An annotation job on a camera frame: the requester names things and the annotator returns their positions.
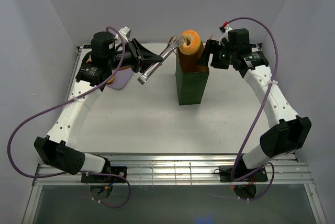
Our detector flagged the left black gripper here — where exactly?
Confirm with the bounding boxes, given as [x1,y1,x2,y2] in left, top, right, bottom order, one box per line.
[106,38,163,73]

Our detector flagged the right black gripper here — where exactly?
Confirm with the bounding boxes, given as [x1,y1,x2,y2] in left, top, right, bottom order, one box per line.
[196,39,236,70]

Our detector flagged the glazed ring donut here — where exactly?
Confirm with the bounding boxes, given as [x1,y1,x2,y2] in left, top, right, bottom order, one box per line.
[179,30,202,55]

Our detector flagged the green paper bag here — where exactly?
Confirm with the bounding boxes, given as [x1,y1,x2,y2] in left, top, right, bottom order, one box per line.
[175,40,209,106]

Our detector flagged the metal tongs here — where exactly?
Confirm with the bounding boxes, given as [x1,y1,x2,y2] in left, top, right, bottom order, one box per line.
[137,35,185,86]

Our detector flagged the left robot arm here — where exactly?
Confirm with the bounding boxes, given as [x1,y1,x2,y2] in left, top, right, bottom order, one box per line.
[34,31,163,182]

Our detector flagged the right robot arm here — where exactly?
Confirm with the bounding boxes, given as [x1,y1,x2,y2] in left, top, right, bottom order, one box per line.
[197,26,311,181]

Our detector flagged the yellow bread slice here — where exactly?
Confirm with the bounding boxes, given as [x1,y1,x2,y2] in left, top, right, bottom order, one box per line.
[107,77,115,84]

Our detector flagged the lavender tray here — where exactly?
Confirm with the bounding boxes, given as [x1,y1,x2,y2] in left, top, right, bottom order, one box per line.
[107,66,134,91]

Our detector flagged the left blue table label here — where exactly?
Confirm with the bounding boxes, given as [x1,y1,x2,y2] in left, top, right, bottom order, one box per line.
[83,44,92,49]

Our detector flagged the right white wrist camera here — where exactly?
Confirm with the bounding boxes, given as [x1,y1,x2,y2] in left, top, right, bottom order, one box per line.
[219,21,232,41]

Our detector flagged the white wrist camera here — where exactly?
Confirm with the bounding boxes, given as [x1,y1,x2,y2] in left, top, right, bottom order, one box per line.
[119,26,131,42]
[219,21,232,41]

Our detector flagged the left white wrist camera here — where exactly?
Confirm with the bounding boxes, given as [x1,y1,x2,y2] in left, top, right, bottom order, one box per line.
[119,26,131,42]

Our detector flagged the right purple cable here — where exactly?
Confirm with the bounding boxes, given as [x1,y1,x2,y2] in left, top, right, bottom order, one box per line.
[209,16,278,201]

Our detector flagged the purple cable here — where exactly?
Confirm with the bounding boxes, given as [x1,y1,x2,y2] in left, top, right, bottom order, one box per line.
[209,16,278,201]
[7,26,131,208]

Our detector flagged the aluminium rail frame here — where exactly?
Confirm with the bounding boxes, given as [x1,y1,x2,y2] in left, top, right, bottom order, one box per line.
[32,153,315,186]

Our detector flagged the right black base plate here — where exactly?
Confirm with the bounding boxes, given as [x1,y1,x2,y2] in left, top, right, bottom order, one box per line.
[213,165,268,183]

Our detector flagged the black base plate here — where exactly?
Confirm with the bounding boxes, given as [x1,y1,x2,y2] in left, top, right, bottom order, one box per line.
[213,165,268,183]
[80,166,128,183]

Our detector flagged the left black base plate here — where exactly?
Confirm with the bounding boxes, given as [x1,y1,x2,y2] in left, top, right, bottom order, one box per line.
[80,166,128,183]

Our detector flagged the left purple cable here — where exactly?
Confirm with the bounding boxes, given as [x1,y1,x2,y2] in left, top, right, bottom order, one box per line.
[7,26,131,208]

